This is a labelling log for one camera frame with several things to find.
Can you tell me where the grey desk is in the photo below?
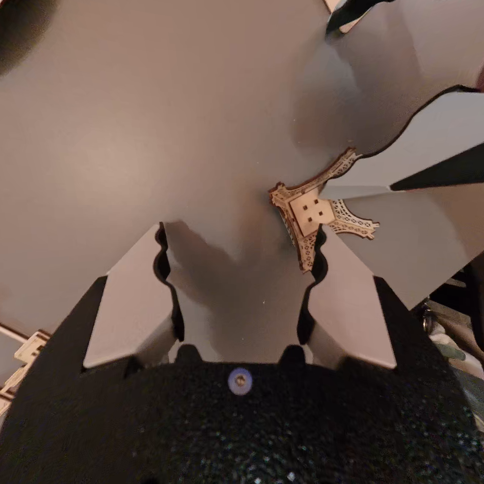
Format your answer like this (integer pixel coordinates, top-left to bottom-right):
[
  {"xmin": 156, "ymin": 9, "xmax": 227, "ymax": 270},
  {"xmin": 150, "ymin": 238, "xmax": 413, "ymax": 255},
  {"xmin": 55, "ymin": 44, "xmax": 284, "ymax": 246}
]
[{"xmin": 0, "ymin": 0, "xmax": 484, "ymax": 364}]

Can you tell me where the wooden tower base model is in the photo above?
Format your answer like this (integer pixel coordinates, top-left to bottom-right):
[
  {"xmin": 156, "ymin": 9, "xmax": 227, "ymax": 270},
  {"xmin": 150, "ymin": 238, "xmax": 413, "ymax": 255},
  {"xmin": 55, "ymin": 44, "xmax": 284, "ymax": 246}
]
[{"xmin": 269, "ymin": 147, "xmax": 380, "ymax": 274}]

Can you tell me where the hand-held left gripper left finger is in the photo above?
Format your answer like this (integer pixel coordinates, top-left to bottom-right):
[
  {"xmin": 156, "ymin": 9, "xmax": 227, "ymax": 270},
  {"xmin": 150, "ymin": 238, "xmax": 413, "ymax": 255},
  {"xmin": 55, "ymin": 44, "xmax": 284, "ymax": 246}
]
[{"xmin": 83, "ymin": 222, "xmax": 186, "ymax": 369}]

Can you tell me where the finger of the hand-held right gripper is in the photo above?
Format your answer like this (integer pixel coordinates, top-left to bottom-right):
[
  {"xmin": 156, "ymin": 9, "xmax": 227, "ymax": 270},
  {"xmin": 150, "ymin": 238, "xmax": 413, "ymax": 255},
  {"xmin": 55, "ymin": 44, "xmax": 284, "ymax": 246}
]
[
  {"xmin": 321, "ymin": 87, "xmax": 484, "ymax": 189},
  {"xmin": 326, "ymin": 0, "xmax": 395, "ymax": 36}
]

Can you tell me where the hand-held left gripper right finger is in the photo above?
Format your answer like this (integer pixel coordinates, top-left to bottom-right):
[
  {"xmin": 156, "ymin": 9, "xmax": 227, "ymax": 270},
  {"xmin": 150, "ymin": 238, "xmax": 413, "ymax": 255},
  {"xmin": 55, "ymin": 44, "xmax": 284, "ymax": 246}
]
[{"xmin": 297, "ymin": 226, "xmax": 398, "ymax": 370}]

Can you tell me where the slotted wooden sheet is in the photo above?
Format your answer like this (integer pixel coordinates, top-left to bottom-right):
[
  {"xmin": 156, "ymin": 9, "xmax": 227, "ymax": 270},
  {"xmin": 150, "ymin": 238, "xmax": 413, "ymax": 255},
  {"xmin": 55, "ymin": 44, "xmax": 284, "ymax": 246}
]
[{"xmin": 0, "ymin": 323, "xmax": 51, "ymax": 416}]

